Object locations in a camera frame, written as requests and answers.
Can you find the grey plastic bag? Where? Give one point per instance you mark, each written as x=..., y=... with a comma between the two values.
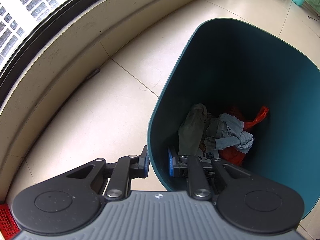
x=227, y=131

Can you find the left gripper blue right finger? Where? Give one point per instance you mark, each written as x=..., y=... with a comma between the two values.
x=195, y=173

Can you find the red plastic bag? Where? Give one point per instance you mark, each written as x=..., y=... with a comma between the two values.
x=232, y=155

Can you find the red plastic crate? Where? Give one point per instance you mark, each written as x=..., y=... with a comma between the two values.
x=8, y=225

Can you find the black window frame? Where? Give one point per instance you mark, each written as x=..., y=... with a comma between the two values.
x=37, y=39

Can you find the dark green trash bin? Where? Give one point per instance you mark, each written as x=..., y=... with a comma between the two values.
x=236, y=68

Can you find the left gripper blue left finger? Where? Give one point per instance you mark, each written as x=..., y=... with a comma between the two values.
x=121, y=173

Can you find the white printed wrapper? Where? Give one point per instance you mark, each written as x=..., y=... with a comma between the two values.
x=204, y=155

